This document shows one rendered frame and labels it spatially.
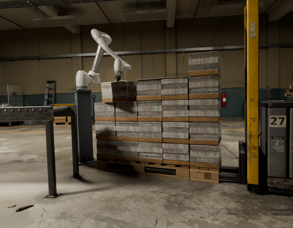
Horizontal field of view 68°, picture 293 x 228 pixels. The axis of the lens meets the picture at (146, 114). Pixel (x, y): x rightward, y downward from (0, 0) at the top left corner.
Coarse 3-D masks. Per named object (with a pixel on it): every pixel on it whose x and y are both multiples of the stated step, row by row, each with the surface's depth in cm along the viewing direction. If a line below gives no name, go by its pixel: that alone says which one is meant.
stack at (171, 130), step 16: (96, 112) 264; (112, 112) 256; (128, 112) 247; (144, 112) 240; (160, 112) 233; (176, 112) 226; (96, 128) 265; (112, 128) 257; (128, 128) 248; (144, 128) 240; (160, 128) 233; (176, 128) 227; (112, 144) 259; (128, 144) 250; (144, 144) 242; (160, 144) 235; (176, 144) 228; (112, 160) 259; (176, 160) 229; (176, 176) 229
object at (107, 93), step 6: (102, 84) 251; (108, 84) 237; (114, 84) 235; (120, 84) 238; (102, 90) 255; (108, 90) 241; (114, 90) 235; (120, 90) 239; (108, 96) 244; (114, 96) 236; (120, 96) 240; (114, 102) 238
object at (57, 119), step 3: (54, 117) 843; (57, 117) 843; (60, 117) 842; (63, 117) 842; (66, 117) 850; (69, 117) 841; (54, 120) 844; (57, 120) 844; (60, 120) 843; (63, 120) 843; (66, 120) 851; (69, 120) 840; (54, 123) 845; (57, 123) 878; (66, 123) 840; (69, 123) 847
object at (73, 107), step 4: (72, 108) 237; (76, 108) 241; (56, 112) 239; (60, 112) 238; (64, 112) 238; (68, 112) 237; (72, 112) 237; (76, 112) 240; (56, 116) 239; (60, 116) 238; (64, 116) 238; (68, 116) 238; (72, 116) 237
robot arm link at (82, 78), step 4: (80, 72) 291; (84, 72) 293; (76, 76) 293; (80, 76) 290; (84, 76) 292; (88, 76) 298; (76, 80) 292; (80, 80) 290; (84, 80) 292; (88, 80) 298; (76, 84) 294; (80, 84) 291; (84, 84) 292; (88, 84) 300
